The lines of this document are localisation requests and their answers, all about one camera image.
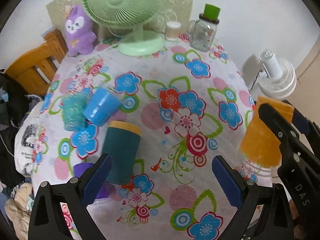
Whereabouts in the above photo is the orange plastic cup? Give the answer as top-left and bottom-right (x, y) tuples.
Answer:
(240, 96), (294, 168)

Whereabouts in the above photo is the purple plastic cup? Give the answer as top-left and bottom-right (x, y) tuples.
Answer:
(73, 163), (115, 201)

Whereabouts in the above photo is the turquoise glitter plastic cup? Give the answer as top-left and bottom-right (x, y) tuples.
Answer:
(62, 91), (89, 132)

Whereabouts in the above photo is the blue plastic cup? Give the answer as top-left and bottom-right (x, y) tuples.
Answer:
(83, 86), (123, 127)

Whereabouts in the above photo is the green cup on jar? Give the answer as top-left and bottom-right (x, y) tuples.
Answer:
(203, 3), (221, 21)

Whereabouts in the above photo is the beige crumpled cloth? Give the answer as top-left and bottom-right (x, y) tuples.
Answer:
(4, 183), (33, 239)

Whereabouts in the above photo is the white floor fan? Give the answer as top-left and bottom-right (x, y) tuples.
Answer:
(258, 49), (297, 100)

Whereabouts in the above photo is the white printed bag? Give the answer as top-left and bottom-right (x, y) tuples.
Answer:
(14, 121), (44, 177)

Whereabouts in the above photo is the teal tumbler yellow rim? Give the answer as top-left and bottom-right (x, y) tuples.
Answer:
(102, 121), (141, 185)

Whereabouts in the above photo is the black clothing pile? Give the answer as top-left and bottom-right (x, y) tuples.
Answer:
(1, 72), (43, 195)

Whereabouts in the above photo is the floral tablecloth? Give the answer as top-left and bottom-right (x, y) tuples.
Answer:
(31, 35), (271, 239)

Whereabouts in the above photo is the glass mason jar mug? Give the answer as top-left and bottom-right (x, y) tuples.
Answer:
(186, 14), (220, 52)

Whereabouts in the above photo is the wooden chair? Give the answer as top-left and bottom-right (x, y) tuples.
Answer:
(5, 28), (68, 96)

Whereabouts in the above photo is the cotton swab container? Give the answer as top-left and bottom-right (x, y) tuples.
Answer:
(165, 21), (182, 41)

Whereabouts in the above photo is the purple plush toy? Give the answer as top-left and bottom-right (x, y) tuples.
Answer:
(65, 4), (97, 56)

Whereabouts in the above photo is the green desk fan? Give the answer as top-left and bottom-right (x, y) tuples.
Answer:
(82, 0), (167, 56)

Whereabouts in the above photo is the beige patterned wall cloth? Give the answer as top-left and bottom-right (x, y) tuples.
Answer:
(46, 0), (193, 37)

